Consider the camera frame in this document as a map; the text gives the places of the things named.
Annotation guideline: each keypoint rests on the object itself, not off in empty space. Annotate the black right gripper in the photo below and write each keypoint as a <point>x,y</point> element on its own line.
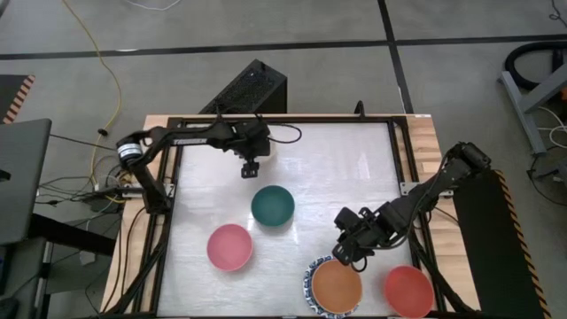
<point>367,232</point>

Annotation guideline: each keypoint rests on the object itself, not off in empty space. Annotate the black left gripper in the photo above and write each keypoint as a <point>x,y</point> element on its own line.
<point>252,139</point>

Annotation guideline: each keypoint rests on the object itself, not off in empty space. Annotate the orange bowl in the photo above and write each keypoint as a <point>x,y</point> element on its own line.
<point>336,286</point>

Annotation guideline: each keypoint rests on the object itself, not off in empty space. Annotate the pink bowl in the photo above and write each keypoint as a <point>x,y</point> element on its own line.
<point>230,247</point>

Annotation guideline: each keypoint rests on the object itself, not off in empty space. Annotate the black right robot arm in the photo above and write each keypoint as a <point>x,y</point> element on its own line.
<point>425,195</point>

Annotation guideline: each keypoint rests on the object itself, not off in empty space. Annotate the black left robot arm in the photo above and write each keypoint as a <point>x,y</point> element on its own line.
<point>195,137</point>

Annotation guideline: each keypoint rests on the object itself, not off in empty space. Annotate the teal bowl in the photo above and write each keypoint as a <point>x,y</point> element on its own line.
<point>273,206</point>

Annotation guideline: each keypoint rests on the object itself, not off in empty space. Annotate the red bowl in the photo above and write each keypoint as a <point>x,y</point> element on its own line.
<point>409,291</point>

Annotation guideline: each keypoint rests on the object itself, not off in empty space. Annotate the black computer tower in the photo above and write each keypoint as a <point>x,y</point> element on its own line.
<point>248,88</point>

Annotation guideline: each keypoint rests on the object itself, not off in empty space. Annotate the black clamp knob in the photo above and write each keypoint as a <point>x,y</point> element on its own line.
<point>360,110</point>

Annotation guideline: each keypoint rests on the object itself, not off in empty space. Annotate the large black hazard-striped mat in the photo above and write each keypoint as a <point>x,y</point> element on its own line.
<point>491,248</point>

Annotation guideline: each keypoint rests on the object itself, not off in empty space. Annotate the black equipment stand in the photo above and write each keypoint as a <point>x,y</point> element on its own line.
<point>66,232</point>

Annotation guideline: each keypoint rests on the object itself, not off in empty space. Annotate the grey laptop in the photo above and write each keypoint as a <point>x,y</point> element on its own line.
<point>22,177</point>

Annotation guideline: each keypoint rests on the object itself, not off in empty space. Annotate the grey metal stand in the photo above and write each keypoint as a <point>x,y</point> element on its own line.
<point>531,102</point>

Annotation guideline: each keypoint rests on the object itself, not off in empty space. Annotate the small black hazard-striped mat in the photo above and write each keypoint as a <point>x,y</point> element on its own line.
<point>13,95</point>

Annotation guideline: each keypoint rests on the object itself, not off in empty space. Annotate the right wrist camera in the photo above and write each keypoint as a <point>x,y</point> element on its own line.
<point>347,219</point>

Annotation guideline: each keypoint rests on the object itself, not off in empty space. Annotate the black aluminium table frame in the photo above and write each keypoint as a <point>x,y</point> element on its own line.
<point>401,146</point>

